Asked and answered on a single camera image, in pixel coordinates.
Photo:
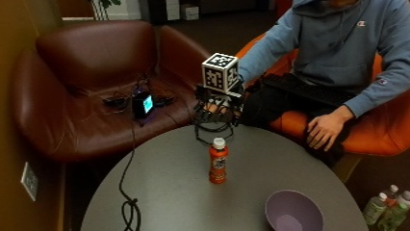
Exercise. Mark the orange bottle with white cap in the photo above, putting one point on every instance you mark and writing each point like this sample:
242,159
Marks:
391,194

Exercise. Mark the orange drink bottle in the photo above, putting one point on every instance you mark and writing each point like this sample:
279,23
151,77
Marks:
219,161

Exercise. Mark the purple bowl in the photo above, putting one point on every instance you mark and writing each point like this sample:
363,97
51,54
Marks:
293,210

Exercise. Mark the clear bottle with white cap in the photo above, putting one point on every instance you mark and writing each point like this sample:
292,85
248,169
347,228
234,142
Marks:
404,198

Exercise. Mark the white cardboard box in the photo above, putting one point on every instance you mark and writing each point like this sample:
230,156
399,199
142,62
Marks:
190,12

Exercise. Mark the small device with lit screen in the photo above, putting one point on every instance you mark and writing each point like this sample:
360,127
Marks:
144,105

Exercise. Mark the green drink bottle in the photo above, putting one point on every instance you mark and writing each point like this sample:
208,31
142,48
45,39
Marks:
375,208
393,217

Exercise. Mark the white marker cube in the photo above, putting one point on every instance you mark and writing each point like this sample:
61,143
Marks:
220,72

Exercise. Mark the orange armchair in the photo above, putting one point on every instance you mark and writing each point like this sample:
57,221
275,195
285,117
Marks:
368,122

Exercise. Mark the the person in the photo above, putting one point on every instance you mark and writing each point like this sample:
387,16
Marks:
337,54

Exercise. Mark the brown leather armchair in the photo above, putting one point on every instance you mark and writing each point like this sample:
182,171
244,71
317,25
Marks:
103,86

